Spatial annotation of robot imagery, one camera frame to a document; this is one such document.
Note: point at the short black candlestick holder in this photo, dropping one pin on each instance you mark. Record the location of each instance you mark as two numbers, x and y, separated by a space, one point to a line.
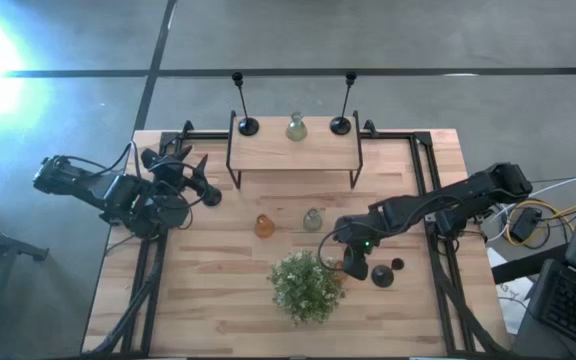
382 276
212 197

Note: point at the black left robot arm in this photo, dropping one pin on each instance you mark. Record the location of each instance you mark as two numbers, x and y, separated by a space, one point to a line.
93 187

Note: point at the black floor tape strip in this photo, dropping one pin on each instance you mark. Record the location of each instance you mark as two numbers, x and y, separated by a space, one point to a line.
368 72
158 50

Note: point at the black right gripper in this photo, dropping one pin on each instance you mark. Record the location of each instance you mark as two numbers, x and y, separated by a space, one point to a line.
360 232

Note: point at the green plant in black pot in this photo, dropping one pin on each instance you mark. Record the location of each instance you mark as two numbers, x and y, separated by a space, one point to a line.
305 290

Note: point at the black desk beam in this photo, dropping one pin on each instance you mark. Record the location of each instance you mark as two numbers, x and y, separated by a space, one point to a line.
528 265

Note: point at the black power adapter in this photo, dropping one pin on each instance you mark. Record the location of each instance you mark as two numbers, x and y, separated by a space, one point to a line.
525 225

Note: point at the clear glass candle holder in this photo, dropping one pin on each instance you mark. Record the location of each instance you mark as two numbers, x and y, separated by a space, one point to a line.
312 221
296 131

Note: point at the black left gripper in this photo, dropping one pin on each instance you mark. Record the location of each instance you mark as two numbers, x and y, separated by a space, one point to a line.
170 172

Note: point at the wooden shelf black metal legs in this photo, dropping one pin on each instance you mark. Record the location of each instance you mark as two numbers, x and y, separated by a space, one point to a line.
293 155

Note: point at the white paper sheet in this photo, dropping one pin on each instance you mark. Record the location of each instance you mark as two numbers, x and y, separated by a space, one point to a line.
515 300

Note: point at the tall black candlestick holder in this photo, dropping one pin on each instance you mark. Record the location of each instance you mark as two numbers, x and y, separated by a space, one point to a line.
248 126
340 126

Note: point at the dark metal stand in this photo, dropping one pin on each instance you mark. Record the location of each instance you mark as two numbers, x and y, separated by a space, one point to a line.
18 248

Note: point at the black metal table frame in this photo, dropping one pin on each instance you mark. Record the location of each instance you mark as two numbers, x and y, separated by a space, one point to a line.
393 135

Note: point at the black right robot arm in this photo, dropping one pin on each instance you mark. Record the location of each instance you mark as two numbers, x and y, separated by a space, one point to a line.
468 200

